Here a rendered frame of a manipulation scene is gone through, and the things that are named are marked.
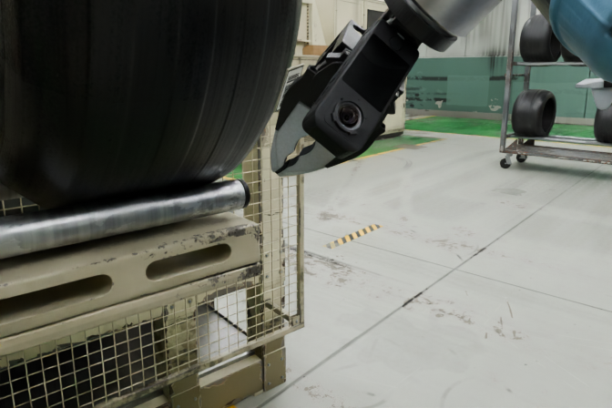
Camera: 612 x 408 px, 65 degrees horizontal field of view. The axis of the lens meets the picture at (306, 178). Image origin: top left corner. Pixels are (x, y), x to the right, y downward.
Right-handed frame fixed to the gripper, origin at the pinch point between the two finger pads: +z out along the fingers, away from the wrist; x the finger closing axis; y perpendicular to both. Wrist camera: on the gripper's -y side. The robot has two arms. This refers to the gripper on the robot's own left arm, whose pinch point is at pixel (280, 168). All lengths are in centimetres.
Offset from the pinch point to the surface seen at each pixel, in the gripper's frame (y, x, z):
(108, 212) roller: -0.3, 11.6, 20.0
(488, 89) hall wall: 1035, -443, 246
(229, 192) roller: 11.5, 0.6, 17.3
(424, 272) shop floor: 154, -131, 115
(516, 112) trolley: 467, -246, 99
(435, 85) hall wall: 1094, -368, 335
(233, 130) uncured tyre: 8.4, 5.6, 5.9
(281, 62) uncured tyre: 12.6, 5.9, -2.9
